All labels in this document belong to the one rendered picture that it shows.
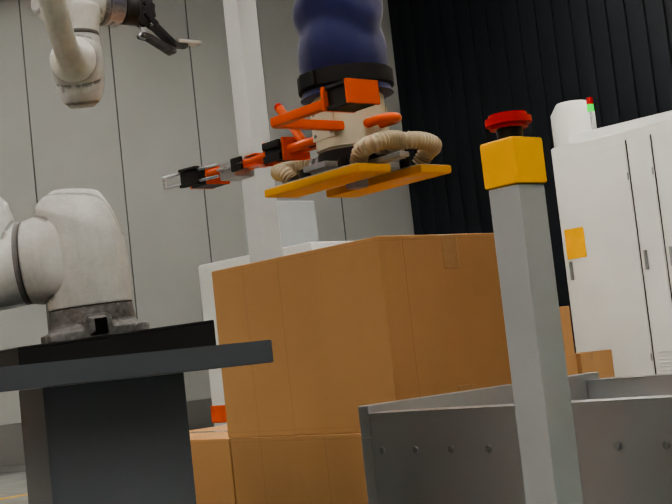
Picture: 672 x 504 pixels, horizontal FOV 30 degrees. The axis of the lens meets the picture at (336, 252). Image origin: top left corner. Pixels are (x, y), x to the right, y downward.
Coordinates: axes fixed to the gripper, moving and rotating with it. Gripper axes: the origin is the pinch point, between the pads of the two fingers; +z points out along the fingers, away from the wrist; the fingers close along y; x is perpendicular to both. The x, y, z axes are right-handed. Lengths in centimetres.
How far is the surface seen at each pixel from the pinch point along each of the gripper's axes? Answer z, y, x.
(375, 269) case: 0, 68, 55
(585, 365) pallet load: 615, 117, -383
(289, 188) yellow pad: 7, 46, 22
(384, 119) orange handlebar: 19, 34, 43
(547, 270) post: -30, 76, 124
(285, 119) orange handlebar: -6, 34, 38
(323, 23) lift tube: 12.6, 9.7, 33.2
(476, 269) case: 29, 70, 57
